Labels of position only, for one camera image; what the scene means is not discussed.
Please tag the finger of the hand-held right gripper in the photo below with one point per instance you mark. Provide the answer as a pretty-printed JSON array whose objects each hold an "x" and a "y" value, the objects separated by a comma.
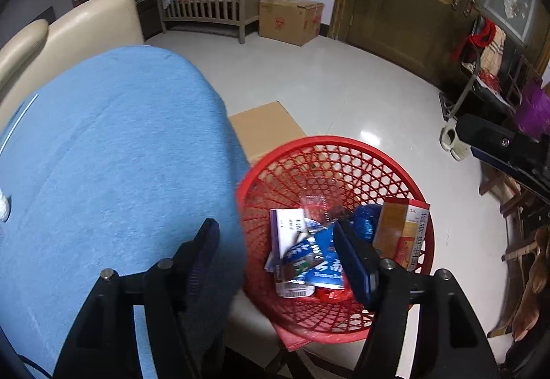
[
  {"x": 522, "y": 173},
  {"x": 494, "y": 134}
]

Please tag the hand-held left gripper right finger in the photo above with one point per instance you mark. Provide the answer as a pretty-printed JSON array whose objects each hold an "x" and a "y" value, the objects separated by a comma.
[{"x": 352, "y": 263}]

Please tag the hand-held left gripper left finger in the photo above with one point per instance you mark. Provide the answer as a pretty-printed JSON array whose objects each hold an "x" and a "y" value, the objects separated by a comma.
[{"x": 206, "y": 250}]

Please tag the blue and white snack packet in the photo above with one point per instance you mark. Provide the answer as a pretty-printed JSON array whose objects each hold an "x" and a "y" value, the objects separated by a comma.
[{"x": 320, "y": 254}]

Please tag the blue plastic bag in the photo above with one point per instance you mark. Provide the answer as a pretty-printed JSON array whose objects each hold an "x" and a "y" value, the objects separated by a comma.
[{"x": 365, "y": 222}]

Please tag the red and white medicine box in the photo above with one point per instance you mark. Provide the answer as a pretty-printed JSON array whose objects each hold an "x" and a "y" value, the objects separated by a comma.
[{"x": 404, "y": 233}]

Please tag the clear red-printed packet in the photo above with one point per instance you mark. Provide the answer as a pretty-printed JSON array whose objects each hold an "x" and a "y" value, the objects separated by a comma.
[{"x": 313, "y": 209}]

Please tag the white box with barcode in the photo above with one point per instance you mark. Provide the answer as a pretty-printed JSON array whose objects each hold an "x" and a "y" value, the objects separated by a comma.
[{"x": 285, "y": 233}]

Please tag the red plastic mesh basket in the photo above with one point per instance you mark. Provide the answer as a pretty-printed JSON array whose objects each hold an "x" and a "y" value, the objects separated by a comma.
[{"x": 309, "y": 164}]

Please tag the white slippers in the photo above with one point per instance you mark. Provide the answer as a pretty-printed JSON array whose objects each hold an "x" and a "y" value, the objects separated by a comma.
[{"x": 455, "y": 145}]

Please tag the purple bag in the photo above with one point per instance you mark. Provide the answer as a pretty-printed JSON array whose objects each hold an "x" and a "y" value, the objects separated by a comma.
[{"x": 533, "y": 108}]

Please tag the metal trolley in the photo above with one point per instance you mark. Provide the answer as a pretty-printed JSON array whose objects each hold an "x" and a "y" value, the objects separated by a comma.
[{"x": 468, "y": 91}]

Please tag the red cloth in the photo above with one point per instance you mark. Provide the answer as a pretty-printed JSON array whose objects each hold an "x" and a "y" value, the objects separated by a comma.
[{"x": 477, "y": 35}]

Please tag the wooden chair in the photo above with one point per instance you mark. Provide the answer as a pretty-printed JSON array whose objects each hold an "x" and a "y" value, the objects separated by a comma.
[{"x": 528, "y": 276}]

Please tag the flat cardboard sheet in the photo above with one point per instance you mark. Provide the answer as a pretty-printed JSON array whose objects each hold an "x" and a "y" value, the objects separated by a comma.
[{"x": 266, "y": 130}]

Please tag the wooden door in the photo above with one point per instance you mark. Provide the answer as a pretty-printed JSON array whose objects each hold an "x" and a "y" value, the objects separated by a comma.
[{"x": 408, "y": 9}]

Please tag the white crumpled tissue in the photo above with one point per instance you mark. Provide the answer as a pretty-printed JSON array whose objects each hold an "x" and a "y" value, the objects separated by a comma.
[{"x": 3, "y": 205}]

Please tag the brown cardboard box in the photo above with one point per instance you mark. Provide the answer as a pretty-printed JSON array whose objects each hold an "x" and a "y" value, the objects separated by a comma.
[{"x": 288, "y": 20}]

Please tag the cream leather sofa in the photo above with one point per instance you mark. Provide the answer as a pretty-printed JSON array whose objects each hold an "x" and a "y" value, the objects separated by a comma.
[{"x": 86, "y": 22}]

